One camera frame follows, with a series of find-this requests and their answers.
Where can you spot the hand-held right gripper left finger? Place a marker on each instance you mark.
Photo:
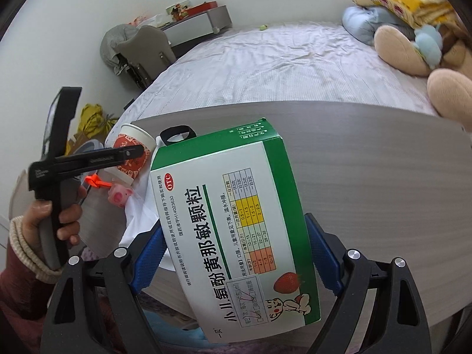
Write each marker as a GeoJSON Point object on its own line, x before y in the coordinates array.
{"type": "Point", "coordinates": [149, 261]}

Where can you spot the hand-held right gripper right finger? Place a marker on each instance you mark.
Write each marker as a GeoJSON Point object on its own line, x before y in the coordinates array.
{"type": "Point", "coordinates": [324, 258]}

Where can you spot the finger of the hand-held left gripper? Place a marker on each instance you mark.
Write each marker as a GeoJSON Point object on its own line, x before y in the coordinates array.
{"type": "Point", "coordinates": [64, 118]}
{"type": "Point", "coordinates": [118, 155]}

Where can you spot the red patterned paper cup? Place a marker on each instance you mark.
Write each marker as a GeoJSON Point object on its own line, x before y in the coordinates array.
{"type": "Point", "coordinates": [129, 136]}

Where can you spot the grey perforated wastebasket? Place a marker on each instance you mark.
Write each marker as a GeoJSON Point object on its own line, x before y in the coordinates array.
{"type": "Point", "coordinates": [88, 146]}

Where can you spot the green white medicine box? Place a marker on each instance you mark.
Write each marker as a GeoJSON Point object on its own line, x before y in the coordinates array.
{"type": "Point", "coordinates": [228, 228]}

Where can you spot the person's left hand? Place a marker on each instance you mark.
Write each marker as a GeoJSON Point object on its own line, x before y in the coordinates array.
{"type": "Point", "coordinates": [37, 214]}

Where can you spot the yellow plastic bag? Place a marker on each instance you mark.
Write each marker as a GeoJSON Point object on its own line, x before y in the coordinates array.
{"type": "Point", "coordinates": [108, 127]}
{"type": "Point", "coordinates": [90, 116]}

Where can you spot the orange plastic tool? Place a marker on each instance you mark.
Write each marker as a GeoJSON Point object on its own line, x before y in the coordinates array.
{"type": "Point", "coordinates": [96, 181]}

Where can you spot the pink pig toy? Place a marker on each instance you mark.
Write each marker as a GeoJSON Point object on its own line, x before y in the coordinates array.
{"type": "Point", "coordinates": [120, 195]}

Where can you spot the grey garment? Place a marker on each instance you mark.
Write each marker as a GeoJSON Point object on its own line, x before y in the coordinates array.
{"type": "Point", "coordinates": [112, 44]}

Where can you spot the grey upholstered chair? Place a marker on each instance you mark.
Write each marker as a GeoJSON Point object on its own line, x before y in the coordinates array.
{"type": "Point", "coordinates": [147, 44]}

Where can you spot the clear wrapped packet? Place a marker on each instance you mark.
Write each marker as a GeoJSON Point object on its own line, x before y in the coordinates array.
{"type": "Point", "coordinates": [147, 20]}

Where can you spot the grey white desk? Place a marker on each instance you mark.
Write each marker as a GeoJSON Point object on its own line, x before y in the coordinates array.
{"type": "Point", "coordinates": [199, 25]}

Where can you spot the colourful printed box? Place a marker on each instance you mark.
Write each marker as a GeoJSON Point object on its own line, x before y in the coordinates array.
{"type": "Point", "coordinates": [177, 11]}

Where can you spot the bed with checked sheet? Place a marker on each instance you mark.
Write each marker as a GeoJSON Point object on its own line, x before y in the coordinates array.
{"type": "Point", "coordinates": [258, 70]}

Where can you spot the red tray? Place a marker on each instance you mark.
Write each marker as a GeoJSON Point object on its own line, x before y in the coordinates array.
{"type": "Point", "coordinates": [204, 7]}

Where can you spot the beige teddy bear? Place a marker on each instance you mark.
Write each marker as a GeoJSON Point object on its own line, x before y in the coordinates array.
{"type": "Point", "coordinates": [398, 51]}

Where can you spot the light blue plush toy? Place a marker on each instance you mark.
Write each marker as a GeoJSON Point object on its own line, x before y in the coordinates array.
{"type": "Point", "coordinates": [427, 44]}

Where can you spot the light blue pillow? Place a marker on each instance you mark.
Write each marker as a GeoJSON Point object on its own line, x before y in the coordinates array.
{"type": "Point", "coordinates": [361, 22]}

